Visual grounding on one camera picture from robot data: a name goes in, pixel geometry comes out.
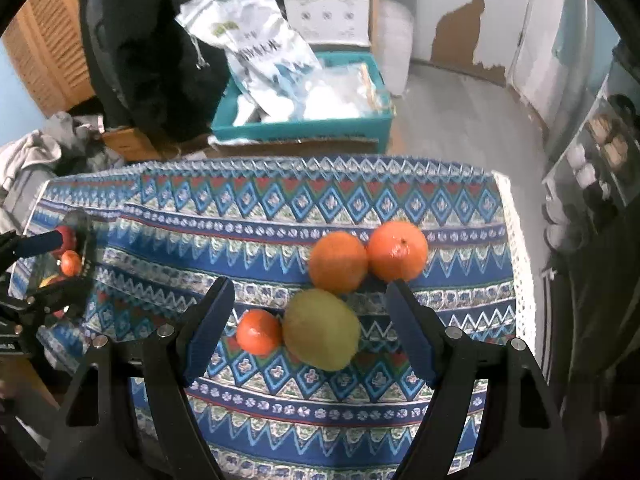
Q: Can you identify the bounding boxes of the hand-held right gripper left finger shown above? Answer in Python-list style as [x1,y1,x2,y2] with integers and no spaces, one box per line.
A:
[44,276,236,480]

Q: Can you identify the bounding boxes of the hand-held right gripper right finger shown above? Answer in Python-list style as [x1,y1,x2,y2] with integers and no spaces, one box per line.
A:
[385,280,573,480]

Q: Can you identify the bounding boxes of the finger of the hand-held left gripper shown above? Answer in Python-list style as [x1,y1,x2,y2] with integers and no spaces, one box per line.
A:
[0,226,77,273]
[17,274,96,318]

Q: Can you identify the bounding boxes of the clear glass bowl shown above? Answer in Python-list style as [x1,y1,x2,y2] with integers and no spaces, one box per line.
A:
[27,208,101,321]

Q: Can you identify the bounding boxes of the green-yellow pear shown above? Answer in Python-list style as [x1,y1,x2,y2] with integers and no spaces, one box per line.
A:
[282,288,361,372]

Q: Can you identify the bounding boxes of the orange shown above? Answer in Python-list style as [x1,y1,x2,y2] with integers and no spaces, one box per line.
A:
[367,221,430,283]
[308,232,370,295]

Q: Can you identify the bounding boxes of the white towel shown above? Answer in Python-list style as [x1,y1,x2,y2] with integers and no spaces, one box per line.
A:
[0,130,63,231]

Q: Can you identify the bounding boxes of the grey garment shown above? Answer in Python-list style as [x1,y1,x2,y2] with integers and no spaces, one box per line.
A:
[45,110,126,171]

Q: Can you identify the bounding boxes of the wooden drawer box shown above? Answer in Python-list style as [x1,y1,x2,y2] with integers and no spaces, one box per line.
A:
[102,127,173,161]

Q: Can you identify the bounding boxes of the blue patterned tablecloth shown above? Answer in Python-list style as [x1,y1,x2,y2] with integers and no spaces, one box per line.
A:
[10,155,538,480]

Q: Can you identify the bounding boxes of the wooden louvred wardrobe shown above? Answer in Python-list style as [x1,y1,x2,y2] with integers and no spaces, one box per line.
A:
[0,0,98,118]

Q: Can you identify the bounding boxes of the black jacket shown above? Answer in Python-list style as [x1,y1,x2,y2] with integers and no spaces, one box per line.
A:
[77,0,236,143]

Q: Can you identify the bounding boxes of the teal plastic crate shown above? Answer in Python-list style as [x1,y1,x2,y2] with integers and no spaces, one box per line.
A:
[210,50,396,153]

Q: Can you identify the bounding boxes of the clear plastic bag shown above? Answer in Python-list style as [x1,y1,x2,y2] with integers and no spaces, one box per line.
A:
[300,62,391,121]

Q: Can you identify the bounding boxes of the white bubble wrap roll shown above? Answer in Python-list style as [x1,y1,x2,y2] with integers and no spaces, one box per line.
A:
[375,0,416,97]

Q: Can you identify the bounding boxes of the white rice bag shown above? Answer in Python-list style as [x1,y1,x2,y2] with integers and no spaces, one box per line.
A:
[175,0,323,111]

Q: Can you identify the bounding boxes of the wooden shelf unit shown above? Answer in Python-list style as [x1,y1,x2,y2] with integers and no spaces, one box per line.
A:
[255,0,378,53]

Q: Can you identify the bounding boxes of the grey door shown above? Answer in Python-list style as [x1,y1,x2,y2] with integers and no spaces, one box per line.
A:
[510,0,586,116]

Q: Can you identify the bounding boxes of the white storage basket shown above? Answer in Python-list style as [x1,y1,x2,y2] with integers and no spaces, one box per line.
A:
[279,0,373,46]

